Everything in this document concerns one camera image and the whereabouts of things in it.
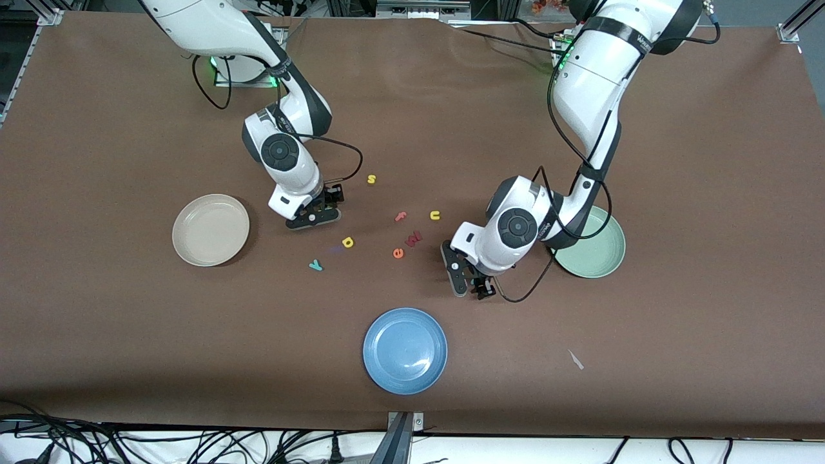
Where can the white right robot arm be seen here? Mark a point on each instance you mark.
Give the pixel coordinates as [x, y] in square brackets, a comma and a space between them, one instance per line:
[193, 26]

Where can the light green plate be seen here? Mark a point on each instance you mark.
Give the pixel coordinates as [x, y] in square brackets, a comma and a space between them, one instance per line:
[599, 252]

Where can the grey metal box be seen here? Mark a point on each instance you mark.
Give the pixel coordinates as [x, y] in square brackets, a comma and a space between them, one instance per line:
[419, 9]

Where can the dark red letter w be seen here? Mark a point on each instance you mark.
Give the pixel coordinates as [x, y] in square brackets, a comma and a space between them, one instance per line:
[413, 239]

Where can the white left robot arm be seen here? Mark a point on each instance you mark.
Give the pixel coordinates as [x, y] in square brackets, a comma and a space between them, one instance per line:
[593, 84]

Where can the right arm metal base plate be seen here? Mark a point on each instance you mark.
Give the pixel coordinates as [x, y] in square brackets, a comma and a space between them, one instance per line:
[222, 81]

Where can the black power plug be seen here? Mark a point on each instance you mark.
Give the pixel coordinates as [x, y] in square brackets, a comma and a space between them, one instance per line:
[335, 451]

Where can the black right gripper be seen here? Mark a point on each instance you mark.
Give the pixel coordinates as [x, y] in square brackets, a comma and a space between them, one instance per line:
[331, 196]

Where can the aluminium frame corner bracket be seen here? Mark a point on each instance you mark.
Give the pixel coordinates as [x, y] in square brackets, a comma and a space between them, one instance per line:
[787, 31]

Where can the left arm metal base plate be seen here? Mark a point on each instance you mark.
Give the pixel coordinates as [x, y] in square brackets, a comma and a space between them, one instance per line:
[556, 46]

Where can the metal table edge bracket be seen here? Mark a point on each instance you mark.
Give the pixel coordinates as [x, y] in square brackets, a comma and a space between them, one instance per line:
[405, 432]

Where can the teal letter y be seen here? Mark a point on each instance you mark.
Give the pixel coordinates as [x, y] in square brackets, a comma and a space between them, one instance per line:
[315, 265]

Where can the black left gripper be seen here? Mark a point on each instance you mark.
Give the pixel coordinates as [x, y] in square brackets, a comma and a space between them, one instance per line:
[482, 284]

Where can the aluminium frame profile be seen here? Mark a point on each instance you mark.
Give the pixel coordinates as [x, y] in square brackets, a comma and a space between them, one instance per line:
[29, 55]

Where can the orange flowers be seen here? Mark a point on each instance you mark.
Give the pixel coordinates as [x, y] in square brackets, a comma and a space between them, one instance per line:
[554, 5]

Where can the white paper scrap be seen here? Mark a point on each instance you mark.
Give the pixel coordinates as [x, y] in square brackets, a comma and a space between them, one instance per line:
[575, 359]

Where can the beige brown plate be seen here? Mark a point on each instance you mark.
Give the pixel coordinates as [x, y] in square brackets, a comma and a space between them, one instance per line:
[211, 230]

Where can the blue plate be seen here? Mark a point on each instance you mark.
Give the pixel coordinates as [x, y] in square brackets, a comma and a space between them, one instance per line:
[405, 350]

